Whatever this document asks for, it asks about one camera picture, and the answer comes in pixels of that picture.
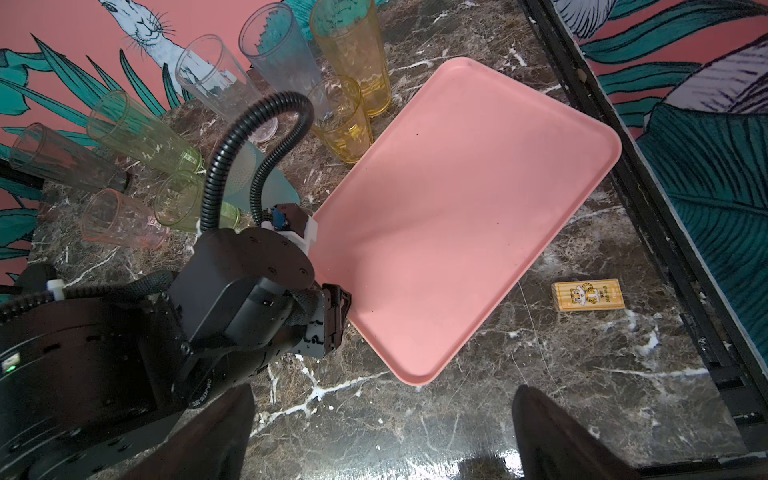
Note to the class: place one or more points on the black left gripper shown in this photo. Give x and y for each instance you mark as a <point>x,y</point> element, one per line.
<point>245,298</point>

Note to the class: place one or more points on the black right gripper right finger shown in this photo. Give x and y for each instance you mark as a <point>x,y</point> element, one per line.
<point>553,445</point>

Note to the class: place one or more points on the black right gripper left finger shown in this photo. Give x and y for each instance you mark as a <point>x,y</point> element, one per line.
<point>211,446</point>

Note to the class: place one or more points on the tall green glass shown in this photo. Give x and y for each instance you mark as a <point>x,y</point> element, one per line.
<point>126,126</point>

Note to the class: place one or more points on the tall clear glass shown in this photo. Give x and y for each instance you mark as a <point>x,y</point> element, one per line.
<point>210,72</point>

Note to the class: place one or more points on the tall smoky grey glass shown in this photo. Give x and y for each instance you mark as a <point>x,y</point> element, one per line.
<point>44,153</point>

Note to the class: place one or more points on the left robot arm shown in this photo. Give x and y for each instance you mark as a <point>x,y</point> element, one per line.
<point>95,374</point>

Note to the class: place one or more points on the pink plastic tray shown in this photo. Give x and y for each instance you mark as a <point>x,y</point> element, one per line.
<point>450,207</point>

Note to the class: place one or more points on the frosted teal cup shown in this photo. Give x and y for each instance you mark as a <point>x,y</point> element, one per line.
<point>277,188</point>

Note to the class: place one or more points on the short green glass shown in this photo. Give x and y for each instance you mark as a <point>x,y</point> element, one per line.
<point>178,203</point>

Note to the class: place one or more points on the short pink glass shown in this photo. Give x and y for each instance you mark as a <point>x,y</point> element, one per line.
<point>114,218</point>

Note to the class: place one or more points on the short yellow glass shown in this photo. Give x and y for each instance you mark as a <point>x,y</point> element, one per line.
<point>340,119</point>

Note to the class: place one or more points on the tall blue glass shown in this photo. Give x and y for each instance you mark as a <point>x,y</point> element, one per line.
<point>273,43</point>

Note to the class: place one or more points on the tall yellow glass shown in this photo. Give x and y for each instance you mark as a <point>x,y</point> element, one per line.
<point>349,36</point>

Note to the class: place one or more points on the black corner frame post right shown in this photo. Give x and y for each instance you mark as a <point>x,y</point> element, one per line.
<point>739,372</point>

